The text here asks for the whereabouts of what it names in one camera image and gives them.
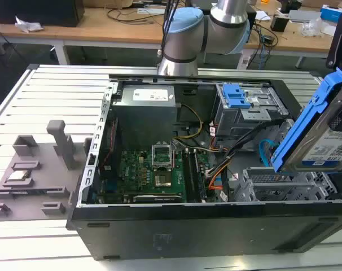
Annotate black cable bundle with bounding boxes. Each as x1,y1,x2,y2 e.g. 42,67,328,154
204,118,288,177

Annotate blue cardboard box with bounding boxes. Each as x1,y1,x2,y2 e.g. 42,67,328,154
320,6,342,27

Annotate yellow black power cable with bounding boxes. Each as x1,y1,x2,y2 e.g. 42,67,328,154
172,103,205,141

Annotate black open PC case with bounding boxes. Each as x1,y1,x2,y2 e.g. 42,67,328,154
65,73,342,261

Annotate black RAM slots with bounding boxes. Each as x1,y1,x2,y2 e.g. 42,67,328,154
184,150,208,202

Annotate clear plastic bag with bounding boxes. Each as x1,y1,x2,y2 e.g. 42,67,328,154
300,18,337,37

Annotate blue drive cage latch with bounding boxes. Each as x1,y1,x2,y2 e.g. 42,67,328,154
222,83,252,110

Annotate metal drive cage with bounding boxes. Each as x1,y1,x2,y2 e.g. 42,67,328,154
215,84,290,137

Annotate crumpled white paper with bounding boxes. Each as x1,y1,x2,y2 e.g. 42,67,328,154
15,15,45,34

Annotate flat grey device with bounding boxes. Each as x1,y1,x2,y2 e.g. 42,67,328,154
287,9,323,23

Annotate grey power supply unit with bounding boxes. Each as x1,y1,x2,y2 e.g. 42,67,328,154
112,84,179,128

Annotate grey parts rack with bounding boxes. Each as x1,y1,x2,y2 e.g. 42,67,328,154
0,119,94,221

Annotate long wooden desk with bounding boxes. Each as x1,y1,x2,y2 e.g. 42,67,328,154
0,5,338,70

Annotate silver CPU chip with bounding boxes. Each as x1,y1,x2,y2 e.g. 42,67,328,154
6,170,30,182

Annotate square chipset heat sink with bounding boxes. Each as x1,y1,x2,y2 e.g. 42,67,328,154
154,173,173,188

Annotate silver CPU socket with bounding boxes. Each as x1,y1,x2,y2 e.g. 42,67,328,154
151,143,175,172

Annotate green motherboard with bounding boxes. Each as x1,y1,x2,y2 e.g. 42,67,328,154
98,146,209,203

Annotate small black box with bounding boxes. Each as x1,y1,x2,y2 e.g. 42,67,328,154
270,15,290,33

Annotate orange disk wire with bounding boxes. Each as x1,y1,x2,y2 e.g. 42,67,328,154
208,168,231,190

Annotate large black box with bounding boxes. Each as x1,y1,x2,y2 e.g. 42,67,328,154
0,0,86,28

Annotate metal disk bay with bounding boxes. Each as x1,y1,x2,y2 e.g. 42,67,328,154
233,166,339,202

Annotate blue disk wire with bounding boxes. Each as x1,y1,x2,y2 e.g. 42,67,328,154
258,138,279,171

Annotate hard disk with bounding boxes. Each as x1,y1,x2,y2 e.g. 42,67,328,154
270,67,342,174

